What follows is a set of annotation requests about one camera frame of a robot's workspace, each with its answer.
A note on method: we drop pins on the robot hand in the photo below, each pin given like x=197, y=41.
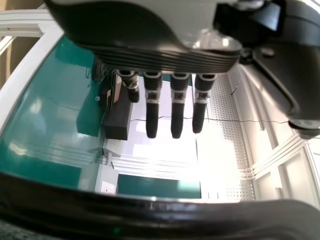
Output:
x=150, y=32

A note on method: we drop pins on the brown cardboard piece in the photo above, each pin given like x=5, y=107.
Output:
x=117, y=90

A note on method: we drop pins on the black rectangular block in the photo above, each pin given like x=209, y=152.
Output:
x=118, y=117

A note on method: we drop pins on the white aluminium frame rail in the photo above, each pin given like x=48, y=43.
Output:
x=22, y=23

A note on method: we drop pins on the white wall socket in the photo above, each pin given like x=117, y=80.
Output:
x=108, y=187

